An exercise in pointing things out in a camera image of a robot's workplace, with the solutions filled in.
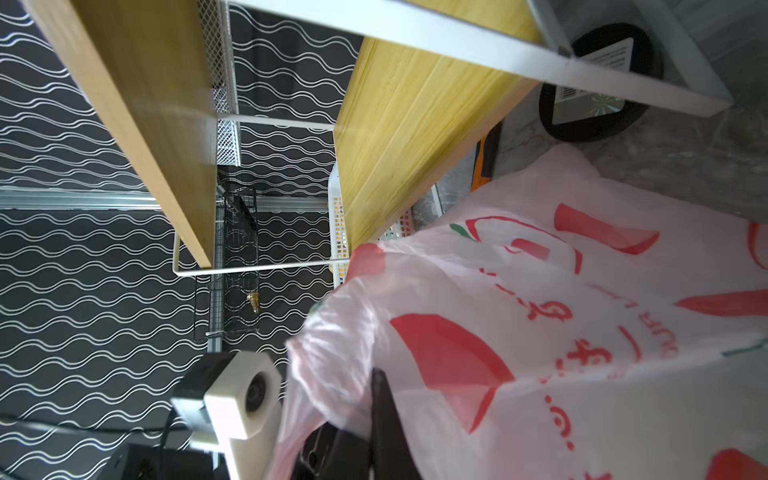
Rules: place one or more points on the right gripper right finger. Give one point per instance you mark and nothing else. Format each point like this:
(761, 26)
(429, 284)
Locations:
(389, 451)

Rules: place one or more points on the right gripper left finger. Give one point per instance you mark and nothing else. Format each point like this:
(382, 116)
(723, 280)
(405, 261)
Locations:
(331, 453)

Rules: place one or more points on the pink plastic grocery bag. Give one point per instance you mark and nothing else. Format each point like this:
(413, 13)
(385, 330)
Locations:
(555, 325)

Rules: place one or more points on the white plastic vegetable basket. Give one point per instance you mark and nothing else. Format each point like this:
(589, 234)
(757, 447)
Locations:
(340, 249)

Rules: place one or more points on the wooden two-tier shelf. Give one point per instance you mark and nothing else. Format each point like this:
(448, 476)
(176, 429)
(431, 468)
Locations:
(430, 81)

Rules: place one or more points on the black tape roll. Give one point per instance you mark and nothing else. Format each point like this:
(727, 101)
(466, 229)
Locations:
(592, 110)

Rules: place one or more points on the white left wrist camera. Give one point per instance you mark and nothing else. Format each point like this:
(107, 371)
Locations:
(230, 403)

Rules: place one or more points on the black wire wall basket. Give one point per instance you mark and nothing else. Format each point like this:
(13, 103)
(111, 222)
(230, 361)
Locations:
(232, 297)

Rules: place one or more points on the orange handled wrench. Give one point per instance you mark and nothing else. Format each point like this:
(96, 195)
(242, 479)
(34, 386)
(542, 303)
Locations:
(485, 157)

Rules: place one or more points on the white wire wall basket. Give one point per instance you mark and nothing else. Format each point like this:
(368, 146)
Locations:
(216, 29)

